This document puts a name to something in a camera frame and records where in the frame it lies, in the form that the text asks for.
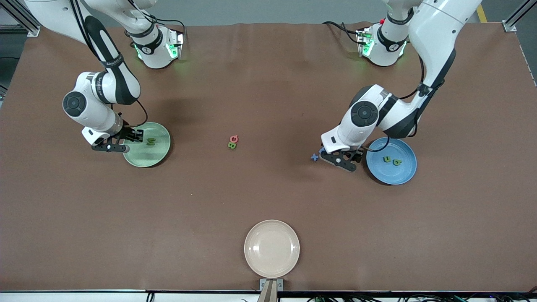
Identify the light green round plate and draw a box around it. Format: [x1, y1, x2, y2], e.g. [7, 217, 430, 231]
[123, 122, 171, 168]

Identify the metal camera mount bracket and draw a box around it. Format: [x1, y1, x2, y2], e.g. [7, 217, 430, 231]
[259, 279, 284, 302]

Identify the black base power cable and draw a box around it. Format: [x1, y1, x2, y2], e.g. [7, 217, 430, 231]
[322, 21, 363, 44]
[145, 13, 186, 38]

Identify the aluminium frame post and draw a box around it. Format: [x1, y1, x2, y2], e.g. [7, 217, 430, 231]
[502, 0, 537, 32]
[0, 0, 42, 37]

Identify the cream round plate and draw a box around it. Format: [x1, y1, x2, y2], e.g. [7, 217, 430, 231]
[244, 219, 300, 279]

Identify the brown table mat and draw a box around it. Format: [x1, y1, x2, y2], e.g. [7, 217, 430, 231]
[0, 22, 537, 292]

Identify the blue round plate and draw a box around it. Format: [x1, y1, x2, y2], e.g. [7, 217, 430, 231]
[366, 137, 417, 185]

